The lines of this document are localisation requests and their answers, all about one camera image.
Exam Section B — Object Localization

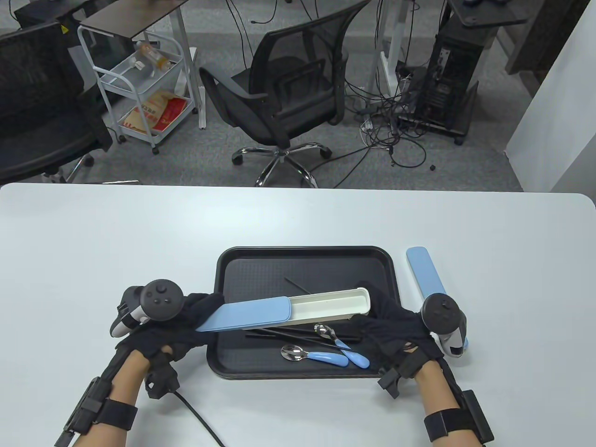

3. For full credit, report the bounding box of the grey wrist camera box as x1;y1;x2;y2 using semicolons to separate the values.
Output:
461;390;494;445

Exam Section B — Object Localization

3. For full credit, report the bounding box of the black plastic tray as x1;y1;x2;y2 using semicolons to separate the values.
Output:
206;246;399;380

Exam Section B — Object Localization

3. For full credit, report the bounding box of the white desk leg frame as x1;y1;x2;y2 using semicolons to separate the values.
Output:
368;0;415;101

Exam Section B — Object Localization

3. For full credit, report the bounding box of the white utility cart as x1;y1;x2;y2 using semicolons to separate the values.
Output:
77;26;198;155

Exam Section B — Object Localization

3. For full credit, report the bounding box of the black glove connector block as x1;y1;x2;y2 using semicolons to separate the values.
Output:
378;368;406;399
144;354;180;399

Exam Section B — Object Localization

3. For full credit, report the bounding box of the black computer tower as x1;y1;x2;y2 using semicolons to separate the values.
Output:
412;19;494;146

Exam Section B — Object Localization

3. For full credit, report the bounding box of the tangle of black cables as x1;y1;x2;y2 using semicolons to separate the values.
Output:
345;65;440;170

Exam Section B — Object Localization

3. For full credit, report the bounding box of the black padded office chair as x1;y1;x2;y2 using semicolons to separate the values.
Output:
0;21;114;184

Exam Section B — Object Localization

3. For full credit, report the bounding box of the blue handled spoon utensil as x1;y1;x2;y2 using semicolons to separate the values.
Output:
314;324;371;369
280;345;350;367

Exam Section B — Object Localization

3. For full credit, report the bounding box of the person's left hand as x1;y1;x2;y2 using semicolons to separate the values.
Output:
114;292;225;361

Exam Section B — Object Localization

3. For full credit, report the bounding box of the black glove cable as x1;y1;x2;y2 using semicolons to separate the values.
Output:
175;391;224;447

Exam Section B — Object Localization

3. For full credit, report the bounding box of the black mesh back office chair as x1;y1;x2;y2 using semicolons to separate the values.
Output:
199;0;371;188

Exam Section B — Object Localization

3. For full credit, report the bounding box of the person's right hand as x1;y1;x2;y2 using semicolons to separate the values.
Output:
354;281;445;379

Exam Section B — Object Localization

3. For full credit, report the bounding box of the clear bottle orange liquid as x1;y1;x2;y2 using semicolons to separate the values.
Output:
135;41;170;71

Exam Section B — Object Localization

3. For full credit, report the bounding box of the black wrist strap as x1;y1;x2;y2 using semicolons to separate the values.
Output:
100;398;139;431
424;409;466;443

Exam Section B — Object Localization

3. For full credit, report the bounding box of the dark wooden panel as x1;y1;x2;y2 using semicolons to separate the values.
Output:
505;0;591;96

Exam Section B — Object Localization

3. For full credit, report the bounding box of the black wrist camera frame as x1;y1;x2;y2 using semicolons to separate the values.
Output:
55;377;112;447

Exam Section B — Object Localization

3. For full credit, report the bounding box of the dark round edged desk top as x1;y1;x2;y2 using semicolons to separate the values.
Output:
447;0;529;27

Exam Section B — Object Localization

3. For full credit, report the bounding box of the person's right forearm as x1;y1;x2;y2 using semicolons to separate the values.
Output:
414;361;471;447

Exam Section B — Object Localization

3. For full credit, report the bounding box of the grey and white handheld controller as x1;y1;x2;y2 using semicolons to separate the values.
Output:
420;293;467;358
109;278;184;338

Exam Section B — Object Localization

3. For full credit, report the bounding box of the person's left forearm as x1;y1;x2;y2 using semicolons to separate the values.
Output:
91;349;149;447

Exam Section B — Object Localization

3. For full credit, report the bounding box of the red and tan paper bag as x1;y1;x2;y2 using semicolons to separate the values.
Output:
122;91;189;133

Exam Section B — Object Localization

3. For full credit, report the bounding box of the blue lid lunch box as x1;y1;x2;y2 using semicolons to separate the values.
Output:
196;287;371;332
406;247;469;347

